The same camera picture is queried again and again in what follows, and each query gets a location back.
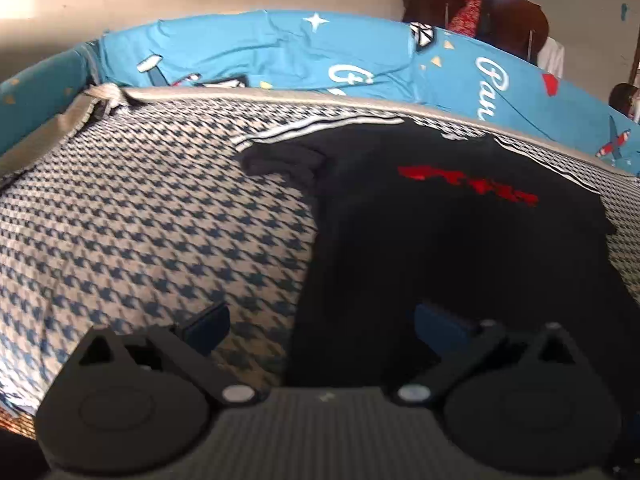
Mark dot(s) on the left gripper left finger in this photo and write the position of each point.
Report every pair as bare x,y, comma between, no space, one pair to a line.
185,350

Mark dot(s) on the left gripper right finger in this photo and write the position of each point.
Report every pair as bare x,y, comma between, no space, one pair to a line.
461,346

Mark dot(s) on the black garment red print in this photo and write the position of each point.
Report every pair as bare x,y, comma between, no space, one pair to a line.
406,216

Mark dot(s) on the houndstooth mattress cover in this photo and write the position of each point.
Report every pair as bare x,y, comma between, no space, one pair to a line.
141,216

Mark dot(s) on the white cloth on chair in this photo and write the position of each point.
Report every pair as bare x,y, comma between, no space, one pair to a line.
551,58

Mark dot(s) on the blue cartoon print bedsheet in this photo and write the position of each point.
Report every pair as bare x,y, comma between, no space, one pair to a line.
334,53

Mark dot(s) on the red patterned cloth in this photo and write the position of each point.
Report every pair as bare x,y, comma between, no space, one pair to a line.
459,16

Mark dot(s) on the brown wooden chair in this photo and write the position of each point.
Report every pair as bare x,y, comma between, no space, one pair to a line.
518,27

